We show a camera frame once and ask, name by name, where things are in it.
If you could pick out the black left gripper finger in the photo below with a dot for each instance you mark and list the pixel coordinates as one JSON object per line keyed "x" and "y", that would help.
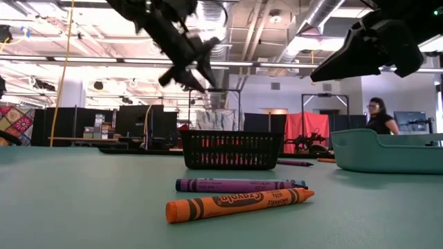
{"x": 207, "y": 69}
{"x": 192, "y": 81}

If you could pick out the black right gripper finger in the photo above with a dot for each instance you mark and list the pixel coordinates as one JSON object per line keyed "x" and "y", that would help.
{"x": 353, "y": 58}
{"x": 408, "y": 48}

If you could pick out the black slotted plastic basket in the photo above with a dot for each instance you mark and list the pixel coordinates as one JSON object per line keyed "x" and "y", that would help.
{"x": 230, "y": 134}

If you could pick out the orange crayon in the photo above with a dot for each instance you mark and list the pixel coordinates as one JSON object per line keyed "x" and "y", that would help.
{"x": 326, "y": 160}
{"x": 207, "y": 207}

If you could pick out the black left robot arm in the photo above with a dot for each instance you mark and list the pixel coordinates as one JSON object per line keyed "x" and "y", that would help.
{"x": 131, "y": 10}

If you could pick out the white blue hanging cloth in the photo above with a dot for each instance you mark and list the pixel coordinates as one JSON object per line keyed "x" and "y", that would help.
{"x": 216, "y": 121}

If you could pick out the dark partition panel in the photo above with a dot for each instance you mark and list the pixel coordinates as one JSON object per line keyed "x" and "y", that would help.
{"x": 353, "y": 121}
{"x": 263, "y": 122}

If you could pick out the person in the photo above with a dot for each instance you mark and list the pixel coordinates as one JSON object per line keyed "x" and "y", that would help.
{"x": 380, "y": 121}

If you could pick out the long ceiling light strip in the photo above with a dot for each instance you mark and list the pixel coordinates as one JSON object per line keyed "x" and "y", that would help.
{"x": 277, "y": 64}

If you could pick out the black partition panel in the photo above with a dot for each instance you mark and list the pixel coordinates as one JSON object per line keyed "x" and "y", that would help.
{"x": 133, "y": 121}
{"x": 65, "y": 124}

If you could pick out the red fabric backdrop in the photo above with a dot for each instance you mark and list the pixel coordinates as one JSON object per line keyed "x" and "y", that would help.
{"x": 301, "y": 121}

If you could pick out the round ceiling fixture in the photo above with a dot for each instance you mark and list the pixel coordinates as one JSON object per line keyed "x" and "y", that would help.
{"x": 275, "y": 16}

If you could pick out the stacked storage boxes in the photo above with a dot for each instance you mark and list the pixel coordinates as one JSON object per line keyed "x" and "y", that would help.
{"x": 99, "y": 124}

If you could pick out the teal plastic bin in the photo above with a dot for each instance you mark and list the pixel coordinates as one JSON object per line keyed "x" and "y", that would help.
{"x": 380, "y": 159}

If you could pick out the purple crayon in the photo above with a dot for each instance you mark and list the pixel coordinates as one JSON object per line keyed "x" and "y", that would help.
{"x": 294, "y": 163}
{"x": 207, "y": 185}

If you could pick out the wooden bench top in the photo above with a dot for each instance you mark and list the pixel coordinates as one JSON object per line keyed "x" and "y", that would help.
{"x": 76, "y": 139}

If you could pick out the colourful patterned quilt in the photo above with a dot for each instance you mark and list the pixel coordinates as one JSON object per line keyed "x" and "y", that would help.
{"x": 15, "y": 119}

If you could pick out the green table mat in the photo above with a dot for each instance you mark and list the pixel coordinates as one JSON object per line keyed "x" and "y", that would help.
{"x": 69, "y": 207}

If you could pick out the black metal rack frame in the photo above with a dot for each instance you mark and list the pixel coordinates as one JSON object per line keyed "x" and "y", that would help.
{"x": 325, "y": 94}
{"x": 228, "y": 90}

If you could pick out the grey wall vent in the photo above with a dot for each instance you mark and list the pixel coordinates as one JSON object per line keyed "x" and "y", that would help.
{"x": 327, "y": 87}
{"x": 275, "y": 86}

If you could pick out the silver ceiling duct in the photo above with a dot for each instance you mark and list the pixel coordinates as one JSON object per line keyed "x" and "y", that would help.
{"x": 221, "y": 20}
{"x": 322, "y": 14}

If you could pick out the dark wall monitor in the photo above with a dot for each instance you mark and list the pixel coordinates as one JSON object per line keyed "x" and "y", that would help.
{"x": 410, "y": 119}

